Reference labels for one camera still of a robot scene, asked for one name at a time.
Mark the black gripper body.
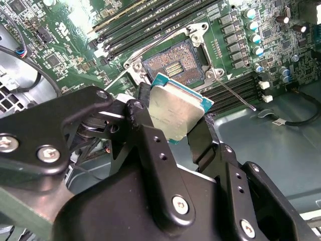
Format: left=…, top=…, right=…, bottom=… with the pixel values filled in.
left=52, top=163, right=313, bottom=241

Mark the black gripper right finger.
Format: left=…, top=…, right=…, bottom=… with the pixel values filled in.
left=187, top=116, right=313, bottom=241

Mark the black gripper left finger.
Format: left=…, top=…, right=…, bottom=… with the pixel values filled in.
left=0, top=82, right=197, bottom=230

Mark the silver green CPU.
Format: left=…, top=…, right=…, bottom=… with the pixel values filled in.
left=147, top=72, right=215, bottom=146

